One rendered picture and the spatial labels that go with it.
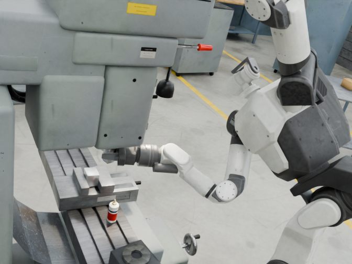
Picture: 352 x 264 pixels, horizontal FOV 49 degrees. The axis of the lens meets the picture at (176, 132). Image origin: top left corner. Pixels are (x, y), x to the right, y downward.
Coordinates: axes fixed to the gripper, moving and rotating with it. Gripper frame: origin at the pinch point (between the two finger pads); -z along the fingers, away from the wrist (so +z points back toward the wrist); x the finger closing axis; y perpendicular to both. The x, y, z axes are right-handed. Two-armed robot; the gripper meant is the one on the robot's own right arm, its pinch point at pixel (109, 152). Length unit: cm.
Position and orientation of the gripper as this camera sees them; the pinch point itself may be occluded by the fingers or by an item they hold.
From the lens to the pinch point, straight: 148.5
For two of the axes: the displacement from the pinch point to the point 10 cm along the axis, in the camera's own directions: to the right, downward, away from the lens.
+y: -2.0, 8.6, 4.7
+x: 1.7, 5.0, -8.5
